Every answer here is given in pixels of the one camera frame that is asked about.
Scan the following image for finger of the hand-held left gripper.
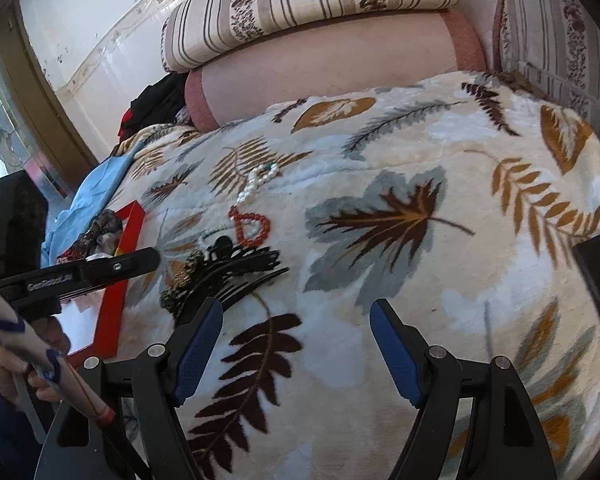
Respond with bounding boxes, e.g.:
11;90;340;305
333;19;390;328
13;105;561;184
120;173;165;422
77;247;162;286

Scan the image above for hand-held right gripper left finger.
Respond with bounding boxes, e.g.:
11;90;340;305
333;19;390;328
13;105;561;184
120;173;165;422
37;296;226;480

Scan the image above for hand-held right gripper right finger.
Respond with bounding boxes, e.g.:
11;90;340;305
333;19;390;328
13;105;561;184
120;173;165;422
369;298;545;480

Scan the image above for dark grey scrunchie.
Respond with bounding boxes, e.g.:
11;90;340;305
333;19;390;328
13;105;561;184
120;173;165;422
95;232;123;256

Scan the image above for red white-dashed scrunchie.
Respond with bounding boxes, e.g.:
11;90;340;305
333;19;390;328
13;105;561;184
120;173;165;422
55;247;88;266

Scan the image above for leopard print scrunchie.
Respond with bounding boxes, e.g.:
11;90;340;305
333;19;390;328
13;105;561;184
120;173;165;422
77;212;126;251

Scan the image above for red box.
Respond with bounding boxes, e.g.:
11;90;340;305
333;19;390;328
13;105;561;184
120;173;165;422
55;200;147;358

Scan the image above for person's left hand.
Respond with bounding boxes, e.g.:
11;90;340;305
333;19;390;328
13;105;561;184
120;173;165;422
0;317;73;403

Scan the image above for gold glitter hair accessory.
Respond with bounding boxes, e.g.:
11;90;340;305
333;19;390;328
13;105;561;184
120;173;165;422
159;249;206;313

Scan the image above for black box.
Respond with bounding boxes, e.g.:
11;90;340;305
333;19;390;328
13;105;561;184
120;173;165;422
0;170;48;266

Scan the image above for light blue cloth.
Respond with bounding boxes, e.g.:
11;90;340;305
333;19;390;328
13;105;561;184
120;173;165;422
42;152;133;256

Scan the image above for black hair claw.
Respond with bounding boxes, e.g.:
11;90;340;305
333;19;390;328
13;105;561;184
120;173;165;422
202;235;233;261

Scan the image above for black hair comb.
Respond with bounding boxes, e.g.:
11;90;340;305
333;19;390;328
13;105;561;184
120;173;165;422
200;247;291;311

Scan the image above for black clothes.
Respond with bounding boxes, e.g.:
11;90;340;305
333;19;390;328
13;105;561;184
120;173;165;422
130;74;188;123

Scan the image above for patterned glass door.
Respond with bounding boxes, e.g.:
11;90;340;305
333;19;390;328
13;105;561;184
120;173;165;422
0;0;101;196

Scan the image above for leaf print blanket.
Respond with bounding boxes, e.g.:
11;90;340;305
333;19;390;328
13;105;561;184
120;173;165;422
95;67;600;480

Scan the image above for pink bolster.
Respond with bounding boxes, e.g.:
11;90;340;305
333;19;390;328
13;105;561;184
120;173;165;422
185;10;488;131

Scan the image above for striped floral pillow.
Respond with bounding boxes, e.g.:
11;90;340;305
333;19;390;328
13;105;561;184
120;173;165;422
161;0;460;73

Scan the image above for striped floral cushion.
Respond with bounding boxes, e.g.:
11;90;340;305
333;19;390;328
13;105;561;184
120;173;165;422
492;0;600;133

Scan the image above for white blue patterned strap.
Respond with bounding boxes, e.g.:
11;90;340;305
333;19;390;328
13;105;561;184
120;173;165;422
0;277;117;428

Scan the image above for small white pearl string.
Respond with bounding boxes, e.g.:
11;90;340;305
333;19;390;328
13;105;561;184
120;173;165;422
196;227;233;253

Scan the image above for red bead bracelet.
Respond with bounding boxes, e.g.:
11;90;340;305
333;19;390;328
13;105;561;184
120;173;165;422
228;205;272;248

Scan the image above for white pearl bracelet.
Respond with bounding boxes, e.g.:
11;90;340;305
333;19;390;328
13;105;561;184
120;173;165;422
237;161;281;206

